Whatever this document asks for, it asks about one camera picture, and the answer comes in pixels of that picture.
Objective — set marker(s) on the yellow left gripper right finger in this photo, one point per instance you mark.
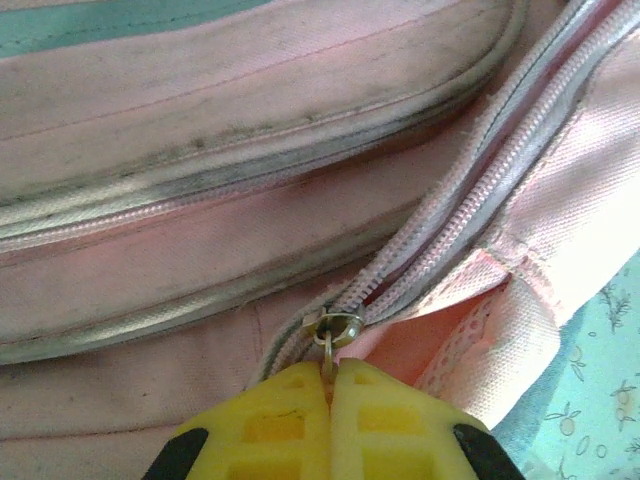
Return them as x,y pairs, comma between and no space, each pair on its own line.
390,425

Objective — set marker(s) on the pink student backpack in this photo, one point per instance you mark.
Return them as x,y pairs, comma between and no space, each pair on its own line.
200,100

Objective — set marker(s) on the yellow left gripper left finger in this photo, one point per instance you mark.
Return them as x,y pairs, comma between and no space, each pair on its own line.
270,425

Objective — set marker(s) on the floral table cover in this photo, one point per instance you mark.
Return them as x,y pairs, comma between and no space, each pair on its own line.
600,400

